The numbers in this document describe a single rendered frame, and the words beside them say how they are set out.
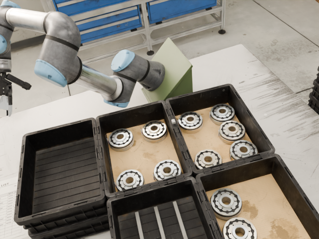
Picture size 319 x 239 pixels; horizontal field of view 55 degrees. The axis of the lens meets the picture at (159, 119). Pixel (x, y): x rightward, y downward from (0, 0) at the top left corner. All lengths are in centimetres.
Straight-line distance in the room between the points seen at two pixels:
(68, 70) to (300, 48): 262
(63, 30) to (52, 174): 56
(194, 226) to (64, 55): 71
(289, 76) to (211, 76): 132
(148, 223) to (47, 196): 41
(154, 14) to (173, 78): 171
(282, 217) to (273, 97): 74
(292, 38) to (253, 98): 191
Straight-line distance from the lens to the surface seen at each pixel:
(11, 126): 180
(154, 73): 148
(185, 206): 110
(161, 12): 312
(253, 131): 123
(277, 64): 310
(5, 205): 148
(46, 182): 129
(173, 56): 152
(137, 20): 308
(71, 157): 132
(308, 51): 333
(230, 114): 132
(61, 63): 108
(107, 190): 106
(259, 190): 115
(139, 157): 123
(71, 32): 110
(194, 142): 126
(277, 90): 171
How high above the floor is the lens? 180
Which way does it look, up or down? 45 degrees down
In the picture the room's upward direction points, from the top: 9 degrees counter-clockwise
